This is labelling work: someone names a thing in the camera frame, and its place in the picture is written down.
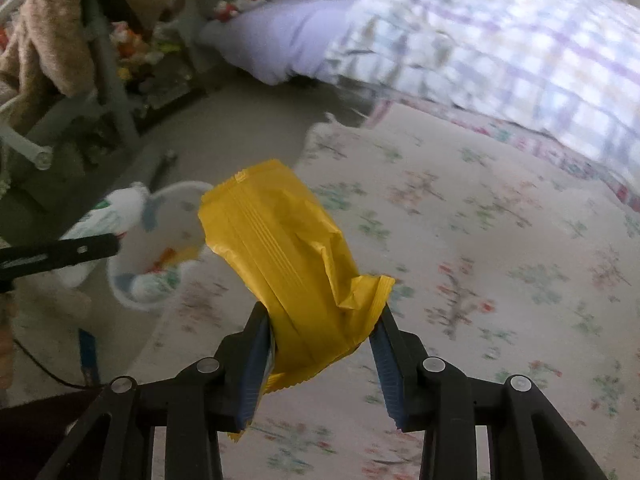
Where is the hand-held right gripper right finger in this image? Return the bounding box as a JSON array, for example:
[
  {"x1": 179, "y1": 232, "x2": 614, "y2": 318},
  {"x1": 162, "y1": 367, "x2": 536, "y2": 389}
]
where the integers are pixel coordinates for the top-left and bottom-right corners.
[{"x1": 367, "y1": 305, "x2": 608, "y2": 480}]

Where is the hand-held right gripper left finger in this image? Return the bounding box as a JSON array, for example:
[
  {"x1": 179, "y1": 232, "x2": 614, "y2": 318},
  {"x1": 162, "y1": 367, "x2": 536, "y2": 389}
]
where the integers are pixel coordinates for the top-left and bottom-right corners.
[{"x1": 35, "y1": 302, "x2": 278, "y2": 480}]

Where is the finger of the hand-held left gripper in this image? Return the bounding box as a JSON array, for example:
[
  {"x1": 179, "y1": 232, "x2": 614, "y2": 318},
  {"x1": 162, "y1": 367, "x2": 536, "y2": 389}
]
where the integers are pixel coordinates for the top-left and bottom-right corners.
[{"x1": 0, "y1": 234, "x2": 121, "y2": 293}]

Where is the white green plastic bottle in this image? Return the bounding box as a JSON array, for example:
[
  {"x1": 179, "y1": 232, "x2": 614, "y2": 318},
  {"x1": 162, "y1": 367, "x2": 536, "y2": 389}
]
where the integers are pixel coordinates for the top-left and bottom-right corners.
[{"x1": 60, "y1": 183, "x2": 151, "y2": 288}]

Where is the white waste bin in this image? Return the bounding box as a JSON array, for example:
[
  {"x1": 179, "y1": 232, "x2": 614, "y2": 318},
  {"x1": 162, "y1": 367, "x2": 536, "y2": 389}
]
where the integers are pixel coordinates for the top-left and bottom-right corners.
[{"x1": 105, "y1": 181, "x2": 216, "y2": 311}]

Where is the yellow snack wrapper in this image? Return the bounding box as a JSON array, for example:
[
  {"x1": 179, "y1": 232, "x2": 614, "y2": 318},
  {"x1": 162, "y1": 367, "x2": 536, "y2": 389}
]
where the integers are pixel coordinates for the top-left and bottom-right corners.
[{"x1": 197, "y1": 159, "x2": 396, "y2": 445}]

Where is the blue flat strip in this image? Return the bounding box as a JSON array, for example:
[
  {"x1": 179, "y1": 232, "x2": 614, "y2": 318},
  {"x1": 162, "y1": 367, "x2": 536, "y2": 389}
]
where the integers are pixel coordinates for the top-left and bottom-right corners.
[{"x1": 77, "y1": 329, "x2": 101, "y2": 386}]

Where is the floral bed sheet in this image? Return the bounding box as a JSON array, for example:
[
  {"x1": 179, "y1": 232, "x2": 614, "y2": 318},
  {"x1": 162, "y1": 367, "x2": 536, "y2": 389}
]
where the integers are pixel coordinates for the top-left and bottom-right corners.
[{"x1": 115, "y1": 100, "x2": 640, "y2": 480}]

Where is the pile of colourful small toys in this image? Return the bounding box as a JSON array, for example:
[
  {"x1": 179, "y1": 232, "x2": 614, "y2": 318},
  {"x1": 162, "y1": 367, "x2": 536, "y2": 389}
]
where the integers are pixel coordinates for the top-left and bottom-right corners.
[{"x1": 107, "y1": 20, "x2": 181, "y2": 81}]

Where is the brown plush toy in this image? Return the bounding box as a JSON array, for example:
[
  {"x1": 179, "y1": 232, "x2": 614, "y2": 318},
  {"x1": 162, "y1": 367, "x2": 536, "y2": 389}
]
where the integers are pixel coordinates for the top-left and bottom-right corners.
[{"x1": 0, "y1": 0, "x2": 186, "y2": 128}]

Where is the red white small plush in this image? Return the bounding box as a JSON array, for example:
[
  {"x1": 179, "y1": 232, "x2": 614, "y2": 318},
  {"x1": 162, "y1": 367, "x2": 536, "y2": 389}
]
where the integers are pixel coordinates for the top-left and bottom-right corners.
[{"x1": 214, "y1": 0, "x2": 266, "y2": 22}]

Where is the lavender pillow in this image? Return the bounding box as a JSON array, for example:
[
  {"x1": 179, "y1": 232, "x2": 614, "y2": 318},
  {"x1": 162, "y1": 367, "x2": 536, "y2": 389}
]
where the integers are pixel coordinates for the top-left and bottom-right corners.
[{"x1": 200, "y1": 0, "x2": 371, "y2": 86}]

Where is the plaid purple white pillow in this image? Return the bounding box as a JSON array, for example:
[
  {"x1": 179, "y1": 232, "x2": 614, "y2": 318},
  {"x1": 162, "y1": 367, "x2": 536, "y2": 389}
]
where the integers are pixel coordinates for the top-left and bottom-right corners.
[{"x1": 325, "y1": 0, "x2": 640, "y2": 188}]

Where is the black cable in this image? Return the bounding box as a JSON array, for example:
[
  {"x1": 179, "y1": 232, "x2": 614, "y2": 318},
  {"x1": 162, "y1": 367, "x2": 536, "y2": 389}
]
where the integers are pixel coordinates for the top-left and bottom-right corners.
[{"x1": 12, "y1": 337, "x2": 101, "y2": 391}]

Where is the grey metal frame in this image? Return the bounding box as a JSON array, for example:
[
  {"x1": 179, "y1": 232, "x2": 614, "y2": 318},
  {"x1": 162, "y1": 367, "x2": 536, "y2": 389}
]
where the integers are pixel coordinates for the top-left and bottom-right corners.
[{"x1": 0, "y1": 0, "x2": 141, "y2": 171}]

